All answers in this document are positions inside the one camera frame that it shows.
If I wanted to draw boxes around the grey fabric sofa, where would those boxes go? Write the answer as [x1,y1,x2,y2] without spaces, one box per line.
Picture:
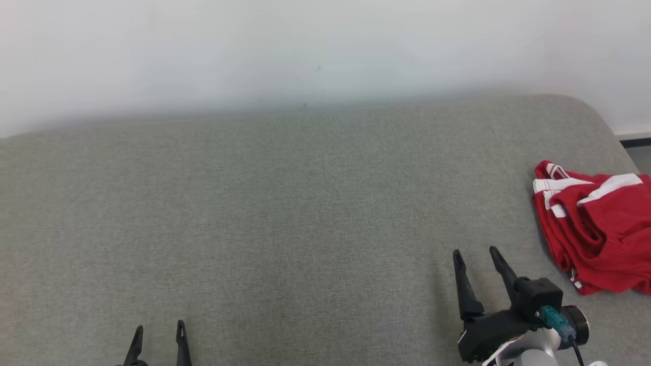
[0,94,651,366]

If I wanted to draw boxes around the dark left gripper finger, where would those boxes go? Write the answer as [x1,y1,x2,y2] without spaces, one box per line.
[124,325,144,366]
[175,320,193,366]

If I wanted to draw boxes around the red shorts with white stripes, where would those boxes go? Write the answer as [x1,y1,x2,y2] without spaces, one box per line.
[532,173,651,270]

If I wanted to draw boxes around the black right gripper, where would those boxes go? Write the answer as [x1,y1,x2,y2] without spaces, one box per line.
[453,246,543,363]

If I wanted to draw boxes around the wall skirting board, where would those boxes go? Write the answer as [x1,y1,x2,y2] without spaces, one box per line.
[614,131,651,149]

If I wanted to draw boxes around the red white printed jersey shirt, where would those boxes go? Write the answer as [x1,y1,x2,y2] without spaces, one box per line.
[532,161,651,296]

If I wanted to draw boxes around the teal right camera plug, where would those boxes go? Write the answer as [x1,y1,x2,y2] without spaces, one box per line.
[537,305,578,342]

